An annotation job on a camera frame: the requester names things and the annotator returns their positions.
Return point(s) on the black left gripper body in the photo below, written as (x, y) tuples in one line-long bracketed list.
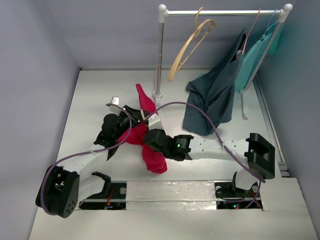
[(126, 121)]

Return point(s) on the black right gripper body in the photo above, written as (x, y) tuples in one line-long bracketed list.
[(151, 139)]

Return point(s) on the red t shirt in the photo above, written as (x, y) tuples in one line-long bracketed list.
[(155, 162)]

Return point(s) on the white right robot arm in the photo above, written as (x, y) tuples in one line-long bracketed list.
[(255, 154)]

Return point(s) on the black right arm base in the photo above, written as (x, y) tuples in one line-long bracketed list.
[(230, 197)]

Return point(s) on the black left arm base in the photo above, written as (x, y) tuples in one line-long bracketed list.
[(99, 192)]

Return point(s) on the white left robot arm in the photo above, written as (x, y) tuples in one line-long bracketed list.
[(77, 178)]

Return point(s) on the dark teal t shirt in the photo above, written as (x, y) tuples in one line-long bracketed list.
[(214, 91)]

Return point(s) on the turquoise t shirt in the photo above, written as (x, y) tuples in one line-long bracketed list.
[(252, 57)]

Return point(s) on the pink hanger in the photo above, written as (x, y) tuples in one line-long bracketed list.
[(249, 32)]

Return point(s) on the white clothes rack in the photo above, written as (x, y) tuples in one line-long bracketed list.
[(163, 12)]

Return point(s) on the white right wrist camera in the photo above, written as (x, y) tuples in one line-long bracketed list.
[(154, 122)]

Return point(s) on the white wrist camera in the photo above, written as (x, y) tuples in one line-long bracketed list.
[(154, 122), (114, 104)]

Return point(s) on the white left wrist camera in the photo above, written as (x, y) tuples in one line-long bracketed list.
[(114, 104)]

